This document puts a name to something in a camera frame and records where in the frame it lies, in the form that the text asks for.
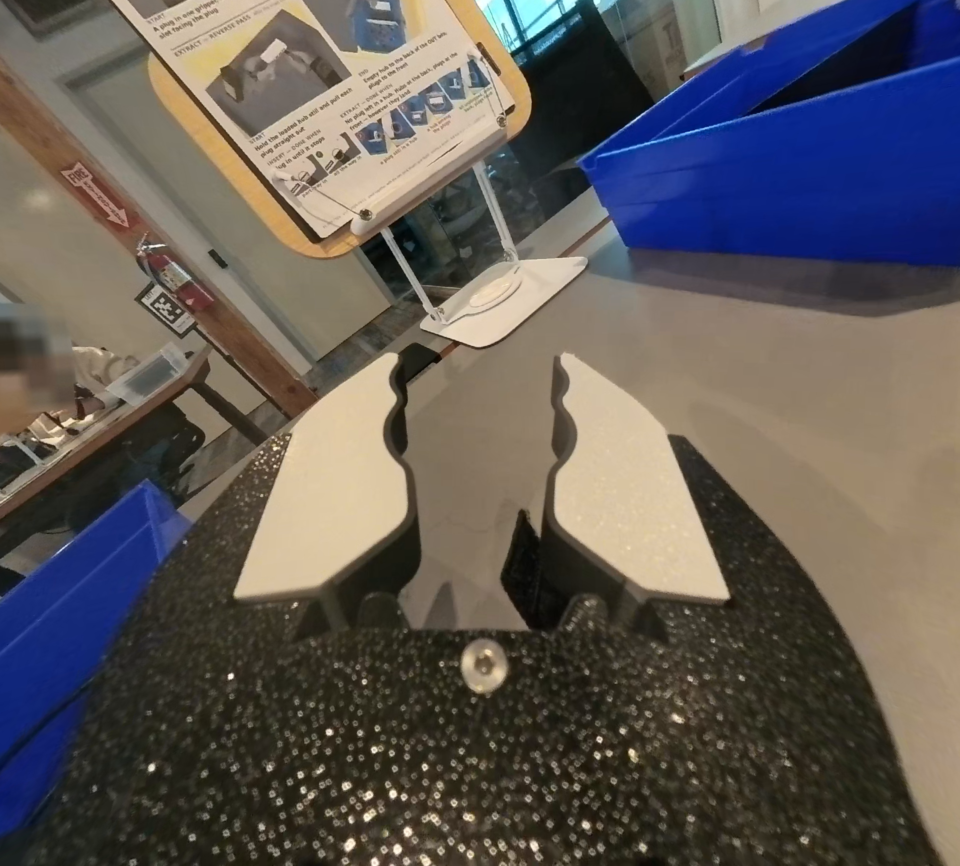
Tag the blue plastic bin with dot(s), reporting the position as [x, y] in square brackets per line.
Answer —
[75, 618]
[750, 191]

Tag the black white marker sign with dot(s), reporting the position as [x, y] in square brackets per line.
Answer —
[166, 307]

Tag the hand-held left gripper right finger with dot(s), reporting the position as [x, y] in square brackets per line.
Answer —
[630, 506]

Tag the red fire extinguisher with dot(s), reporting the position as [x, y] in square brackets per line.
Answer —
[184, 281]

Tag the black office chair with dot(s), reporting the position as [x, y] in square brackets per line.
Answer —
[577, 123]

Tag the printed instruction sheet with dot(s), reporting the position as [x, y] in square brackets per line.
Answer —
[225, 48]

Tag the clear plastic container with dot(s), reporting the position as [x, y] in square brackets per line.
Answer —
[150, 378]

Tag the white wooden document stand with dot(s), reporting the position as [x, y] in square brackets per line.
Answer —
[540, 277]

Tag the tall cardboard box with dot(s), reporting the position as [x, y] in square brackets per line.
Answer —
[637, 18]

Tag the wooden office table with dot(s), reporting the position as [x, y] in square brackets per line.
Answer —
[112, 423]

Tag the wooden support post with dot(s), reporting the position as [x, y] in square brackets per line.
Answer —
[247, 348]

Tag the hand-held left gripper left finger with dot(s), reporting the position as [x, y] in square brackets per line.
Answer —
[330, 491]

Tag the red fire sign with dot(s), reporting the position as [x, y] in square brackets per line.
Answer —
[94, 195]

